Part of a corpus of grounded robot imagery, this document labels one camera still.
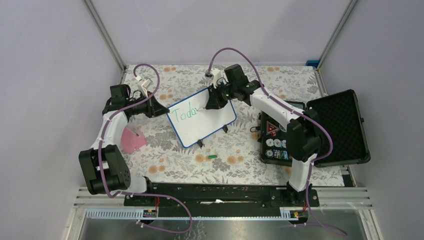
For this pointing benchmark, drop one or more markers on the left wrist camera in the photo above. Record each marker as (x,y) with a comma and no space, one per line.
(143,84)

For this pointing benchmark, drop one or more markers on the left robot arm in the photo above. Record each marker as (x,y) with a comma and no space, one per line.
(103,166)

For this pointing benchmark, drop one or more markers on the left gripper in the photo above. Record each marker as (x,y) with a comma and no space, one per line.
(154,108)

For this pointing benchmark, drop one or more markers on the white cable duct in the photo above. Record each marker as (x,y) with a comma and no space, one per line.
(149,214)

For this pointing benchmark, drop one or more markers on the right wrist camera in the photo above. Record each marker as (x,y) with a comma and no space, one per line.
(217,77)

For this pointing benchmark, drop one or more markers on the pink metronome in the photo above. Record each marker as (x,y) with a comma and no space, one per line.
(132,140)

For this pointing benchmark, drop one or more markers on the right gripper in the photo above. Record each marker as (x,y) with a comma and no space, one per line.
(215,102)

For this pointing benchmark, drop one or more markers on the blue framed whiteboard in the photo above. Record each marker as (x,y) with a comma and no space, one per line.
(191,125)

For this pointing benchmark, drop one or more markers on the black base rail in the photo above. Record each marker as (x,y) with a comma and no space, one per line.
(216,200)

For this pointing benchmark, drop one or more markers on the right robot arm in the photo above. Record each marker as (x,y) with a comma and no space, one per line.
(303,133)

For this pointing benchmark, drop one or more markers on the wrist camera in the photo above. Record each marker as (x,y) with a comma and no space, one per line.
(143,84)
(217,77)

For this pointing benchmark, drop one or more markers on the black open case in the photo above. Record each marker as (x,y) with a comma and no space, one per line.
(339,114)

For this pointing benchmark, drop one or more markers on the blue corner clamp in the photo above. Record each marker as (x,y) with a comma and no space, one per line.
(312,63)

